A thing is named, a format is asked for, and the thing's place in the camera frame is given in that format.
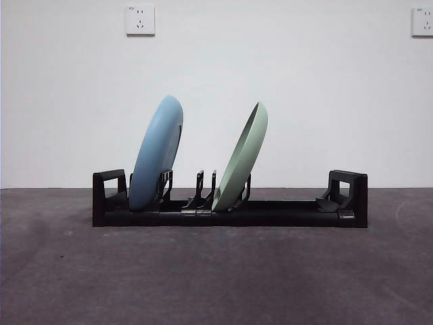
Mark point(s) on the pale green plate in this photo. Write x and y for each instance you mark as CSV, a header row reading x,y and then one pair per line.
x,y
243,159

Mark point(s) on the pale blue plate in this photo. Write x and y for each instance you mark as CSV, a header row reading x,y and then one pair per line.
x,y
155,152

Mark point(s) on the black plastic plate rack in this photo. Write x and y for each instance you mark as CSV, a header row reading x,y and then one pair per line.
x,y
287,216

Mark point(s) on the white wall socket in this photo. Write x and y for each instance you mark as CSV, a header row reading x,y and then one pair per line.
x,y
140,20
423,22

